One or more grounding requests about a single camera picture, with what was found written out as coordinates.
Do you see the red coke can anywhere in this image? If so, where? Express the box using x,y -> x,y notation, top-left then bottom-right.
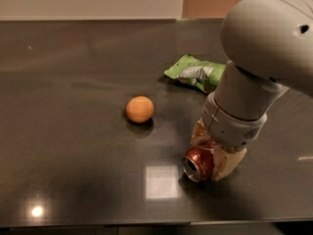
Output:
182,147 -> 214,182

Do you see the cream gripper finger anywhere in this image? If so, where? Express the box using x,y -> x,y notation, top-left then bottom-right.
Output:
191,118 -> 209,146
211,147 -> 246,181

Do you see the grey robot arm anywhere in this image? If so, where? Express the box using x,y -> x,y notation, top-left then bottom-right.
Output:
183,0 -> 313,182

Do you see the orange fruit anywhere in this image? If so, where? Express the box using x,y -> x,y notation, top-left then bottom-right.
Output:
125,96 -> 155,123

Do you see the green chip bag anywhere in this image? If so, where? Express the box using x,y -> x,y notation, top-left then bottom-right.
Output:
164,54 -> 226,94

